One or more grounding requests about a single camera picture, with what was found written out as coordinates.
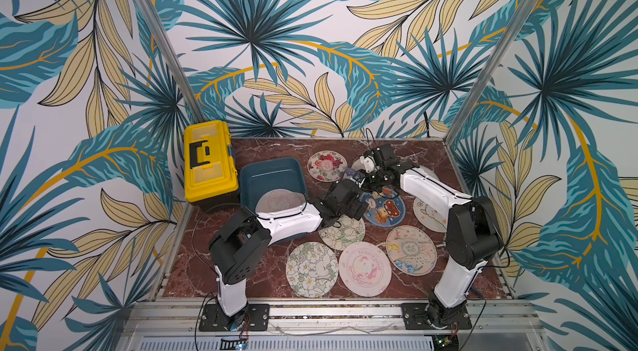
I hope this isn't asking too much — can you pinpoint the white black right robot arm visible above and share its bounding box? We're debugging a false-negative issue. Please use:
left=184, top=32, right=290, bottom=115
left=352, top=144, right=503, bottom=329

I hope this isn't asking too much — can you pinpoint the cream blue doodle coaster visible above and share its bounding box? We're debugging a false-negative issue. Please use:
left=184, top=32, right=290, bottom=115
left=385, top=226, right=438, bottom=276

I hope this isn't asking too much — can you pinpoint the unicorn on moon coaster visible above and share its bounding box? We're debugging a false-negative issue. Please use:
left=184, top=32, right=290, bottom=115
left=352, top=156, right=375, bottom=173

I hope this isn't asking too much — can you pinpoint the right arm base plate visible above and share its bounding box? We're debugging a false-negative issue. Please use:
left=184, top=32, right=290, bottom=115
left=400, top=301, right=472, bottom=330

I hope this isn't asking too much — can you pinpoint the teal plastic storage box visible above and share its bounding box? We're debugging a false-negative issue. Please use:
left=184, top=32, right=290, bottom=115
left=239, top=158, right=321, bottom=246

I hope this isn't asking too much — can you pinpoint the cream cat flower coaster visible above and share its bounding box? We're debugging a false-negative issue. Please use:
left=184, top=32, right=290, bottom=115
left=413, top=198, right=447, bottom=233

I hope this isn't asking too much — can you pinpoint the floral rose coaster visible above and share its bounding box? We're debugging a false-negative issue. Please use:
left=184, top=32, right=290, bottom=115
left=306, top=150, right=348, bottom=183

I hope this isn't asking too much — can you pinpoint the pink unicorn ring coaster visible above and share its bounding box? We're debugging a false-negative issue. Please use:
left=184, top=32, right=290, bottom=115
left=338, top=241, right=392, bottom=297

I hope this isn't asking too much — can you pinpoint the dark blue bunny coaster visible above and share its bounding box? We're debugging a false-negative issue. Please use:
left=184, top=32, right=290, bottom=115
left=341, top=168, right=367, bottom=187

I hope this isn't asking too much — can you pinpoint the green outline bear coaster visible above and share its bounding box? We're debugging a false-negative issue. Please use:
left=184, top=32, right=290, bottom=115
left=319, top=216, right=366, bottom=251

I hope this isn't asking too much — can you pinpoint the silver aluminium left post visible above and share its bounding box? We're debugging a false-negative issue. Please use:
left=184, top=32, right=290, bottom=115
left=134, top=0, right=207, bottom=123

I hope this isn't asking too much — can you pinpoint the yellow plastic toolbox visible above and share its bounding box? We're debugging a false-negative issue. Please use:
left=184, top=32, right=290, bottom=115
left=184, top=120, right=239, bottom=211

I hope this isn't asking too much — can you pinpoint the pink rainbow unicorn coaster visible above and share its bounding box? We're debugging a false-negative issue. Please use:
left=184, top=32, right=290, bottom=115
left=255, top=188, right=306, bottom=213

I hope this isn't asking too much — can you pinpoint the silver aluminium corner post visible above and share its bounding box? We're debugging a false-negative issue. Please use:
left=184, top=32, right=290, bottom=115
left=444, top=0, right=540, bottom=148

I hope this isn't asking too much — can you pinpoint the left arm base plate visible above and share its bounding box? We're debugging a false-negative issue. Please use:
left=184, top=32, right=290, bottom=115
left=198, top=304, right=270, bottom=333

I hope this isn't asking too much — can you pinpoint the blue denim cartoon coaster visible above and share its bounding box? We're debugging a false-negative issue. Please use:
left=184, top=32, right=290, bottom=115
left=362, top=188, right=406, bottom=227

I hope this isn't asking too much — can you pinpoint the green white flower coaster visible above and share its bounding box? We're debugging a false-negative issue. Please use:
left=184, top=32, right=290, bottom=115
left=286, top=241, right=338, bottom=298

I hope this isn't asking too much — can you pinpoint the aluminium front rail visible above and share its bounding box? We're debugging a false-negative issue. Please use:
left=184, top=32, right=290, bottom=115
left=123, top=298, right=546, bottom=339

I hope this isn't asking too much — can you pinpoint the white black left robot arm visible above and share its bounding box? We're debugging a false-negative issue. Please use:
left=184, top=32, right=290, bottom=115
left=209, top=179, right=367, bottom=318

